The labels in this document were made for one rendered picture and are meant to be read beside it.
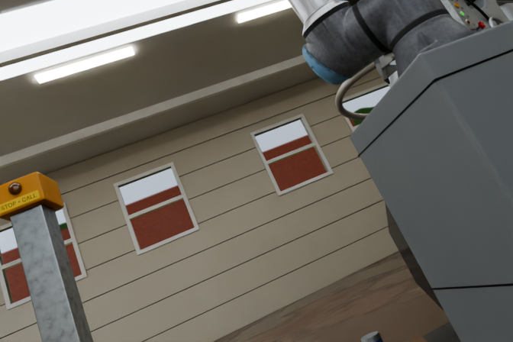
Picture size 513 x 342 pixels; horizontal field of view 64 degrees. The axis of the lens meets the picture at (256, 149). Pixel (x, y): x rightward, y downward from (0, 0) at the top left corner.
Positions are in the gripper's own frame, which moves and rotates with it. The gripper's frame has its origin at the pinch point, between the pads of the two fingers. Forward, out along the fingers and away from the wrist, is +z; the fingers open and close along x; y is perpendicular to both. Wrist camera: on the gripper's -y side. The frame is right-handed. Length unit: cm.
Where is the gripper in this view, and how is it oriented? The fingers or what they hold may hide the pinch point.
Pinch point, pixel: (383, 79)
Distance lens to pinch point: 152.2
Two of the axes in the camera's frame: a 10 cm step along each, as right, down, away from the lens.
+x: 5.4, 2.5, 8.1
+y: 8.2, -3.8, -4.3
